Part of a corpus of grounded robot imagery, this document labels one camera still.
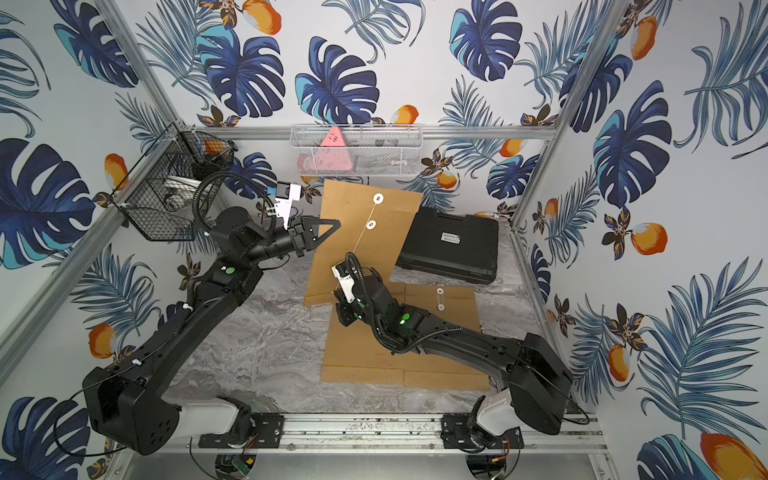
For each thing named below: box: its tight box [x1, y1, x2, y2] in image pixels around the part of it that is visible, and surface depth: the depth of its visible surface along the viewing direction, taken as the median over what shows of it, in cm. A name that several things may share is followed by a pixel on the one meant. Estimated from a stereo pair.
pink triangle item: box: [306, 126, 353, 171], surface depth 92 cm
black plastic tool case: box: [395, 206, 499, 285], surface depth 105 cm
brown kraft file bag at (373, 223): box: [304, 179, 423, 306], surface depth 65 cm
